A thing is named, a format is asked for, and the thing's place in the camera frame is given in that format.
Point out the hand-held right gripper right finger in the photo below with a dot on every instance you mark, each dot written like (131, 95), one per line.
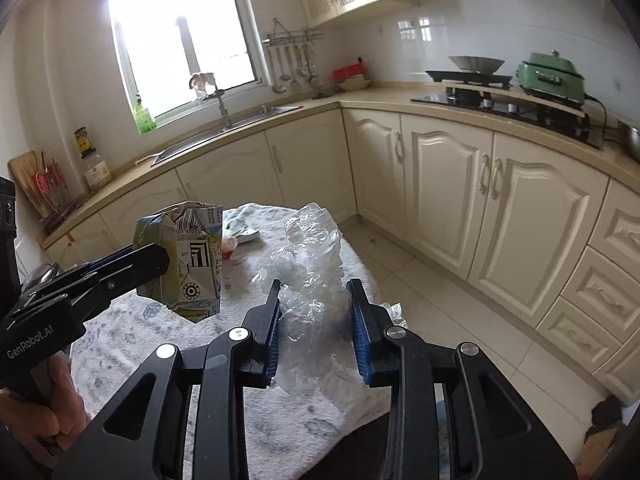
(357, 335)

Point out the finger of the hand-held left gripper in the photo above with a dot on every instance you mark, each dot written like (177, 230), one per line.
(112, 257)
(150, 265)

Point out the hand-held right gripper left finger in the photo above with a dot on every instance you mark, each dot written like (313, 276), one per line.
(274, 340)

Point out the green milk carton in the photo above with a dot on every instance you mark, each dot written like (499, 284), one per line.
(195, 260)

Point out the clear plastic bag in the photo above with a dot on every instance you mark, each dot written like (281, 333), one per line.
(310, 280)

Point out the person's left hand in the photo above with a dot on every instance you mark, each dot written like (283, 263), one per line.
(60, 415)

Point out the pink white plastic bag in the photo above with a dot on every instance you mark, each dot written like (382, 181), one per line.
(230, 247)

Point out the glass jar white label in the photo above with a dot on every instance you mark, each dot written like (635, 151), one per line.
(96, 172)

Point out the round table with cloth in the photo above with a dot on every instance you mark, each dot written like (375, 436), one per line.
(130, 360)

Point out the green white wrapper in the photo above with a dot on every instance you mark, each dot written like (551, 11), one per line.
(246, 235)

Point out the white utensil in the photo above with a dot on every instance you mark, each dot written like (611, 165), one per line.
(150, 157)

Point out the yellow label bottle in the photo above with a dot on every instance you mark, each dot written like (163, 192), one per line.
(85, 142)

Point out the wooden cutting board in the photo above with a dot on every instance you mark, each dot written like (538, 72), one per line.
(22, 180)

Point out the green detergent bottle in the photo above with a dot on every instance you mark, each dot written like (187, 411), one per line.
(144, 117)

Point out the stainless steel sink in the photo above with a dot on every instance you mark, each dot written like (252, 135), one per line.
(220, 132)

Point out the metal sink faucet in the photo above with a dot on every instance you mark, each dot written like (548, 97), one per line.
(223, 110)

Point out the pink white ornament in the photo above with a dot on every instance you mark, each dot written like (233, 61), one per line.
(202, 82)

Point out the kitchen window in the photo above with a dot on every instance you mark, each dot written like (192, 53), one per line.
(180, 35)

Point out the small dark dish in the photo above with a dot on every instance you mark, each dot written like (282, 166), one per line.
(321, 95)

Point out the white bowl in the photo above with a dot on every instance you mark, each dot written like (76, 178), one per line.
(354, 84)

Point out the dark cloth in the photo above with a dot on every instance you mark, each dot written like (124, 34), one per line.
(607, 412)

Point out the metal utensil rack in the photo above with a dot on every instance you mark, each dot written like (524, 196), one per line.
(292, 37)

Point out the brown cardboard box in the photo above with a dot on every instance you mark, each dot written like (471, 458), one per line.
(605, 447)

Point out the black glass gas stove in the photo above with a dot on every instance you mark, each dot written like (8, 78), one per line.
(525, 115)

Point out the metal wok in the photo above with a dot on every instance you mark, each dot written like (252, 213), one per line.
(475, 63)

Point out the long wooden board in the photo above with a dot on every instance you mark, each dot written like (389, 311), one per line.
(550, 102)

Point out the green electric cooker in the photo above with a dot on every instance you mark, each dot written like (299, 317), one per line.
(550, 80)

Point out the steel pot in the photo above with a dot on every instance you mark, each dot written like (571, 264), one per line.
(631, 140)

